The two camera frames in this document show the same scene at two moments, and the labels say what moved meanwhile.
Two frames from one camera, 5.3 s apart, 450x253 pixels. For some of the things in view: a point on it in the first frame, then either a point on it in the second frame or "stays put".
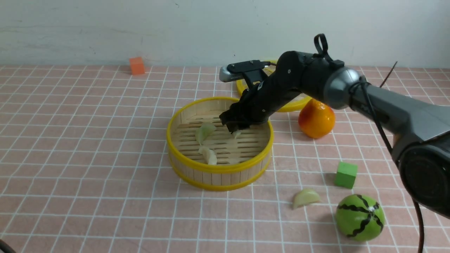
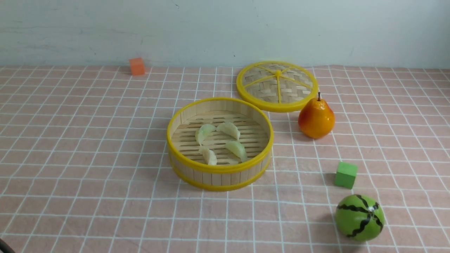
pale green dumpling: [202, 132] stays put
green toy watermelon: [360, 218] stays put
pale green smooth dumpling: [304, 197] -> [237, 148]
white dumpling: [209, 155] stays put
